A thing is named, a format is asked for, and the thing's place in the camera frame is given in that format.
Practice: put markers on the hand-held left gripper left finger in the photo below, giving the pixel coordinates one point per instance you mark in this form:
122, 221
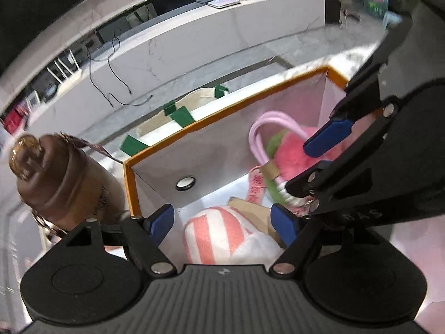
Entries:
161, 217

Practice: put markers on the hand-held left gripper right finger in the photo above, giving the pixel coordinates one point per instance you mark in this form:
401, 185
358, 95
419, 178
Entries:
283, 221

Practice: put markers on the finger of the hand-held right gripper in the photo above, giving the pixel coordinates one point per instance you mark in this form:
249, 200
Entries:
347, 167
326, 136

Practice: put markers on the white plush with striped cup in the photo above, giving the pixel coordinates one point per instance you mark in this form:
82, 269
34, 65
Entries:
215, 233

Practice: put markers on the orange gift box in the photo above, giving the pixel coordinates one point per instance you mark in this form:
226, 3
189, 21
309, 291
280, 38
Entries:
222, 135

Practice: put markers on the marble desktop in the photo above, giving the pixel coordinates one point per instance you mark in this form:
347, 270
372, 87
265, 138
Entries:
17, 240

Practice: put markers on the brown card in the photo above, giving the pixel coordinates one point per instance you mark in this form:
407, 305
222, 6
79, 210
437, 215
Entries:
253, 212

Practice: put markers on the green plush piece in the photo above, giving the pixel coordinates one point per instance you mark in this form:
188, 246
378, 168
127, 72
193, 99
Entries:
276, 142

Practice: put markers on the brown bottle with gold cap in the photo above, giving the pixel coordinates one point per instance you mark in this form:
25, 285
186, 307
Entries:
69, 184

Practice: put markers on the blue stool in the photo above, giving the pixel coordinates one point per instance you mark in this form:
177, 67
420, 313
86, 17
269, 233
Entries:
393, 20

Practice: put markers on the long white cabinet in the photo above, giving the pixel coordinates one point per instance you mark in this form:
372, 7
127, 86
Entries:
194, 38

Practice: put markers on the white laptop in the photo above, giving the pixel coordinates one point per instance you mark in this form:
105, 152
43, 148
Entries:
224, 2

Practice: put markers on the red box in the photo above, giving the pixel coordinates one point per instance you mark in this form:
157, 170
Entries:
15, 120

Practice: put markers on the white router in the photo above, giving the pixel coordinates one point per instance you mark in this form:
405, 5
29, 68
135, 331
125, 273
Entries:
66, 66

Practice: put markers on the black television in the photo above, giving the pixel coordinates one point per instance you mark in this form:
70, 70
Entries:
41, 3

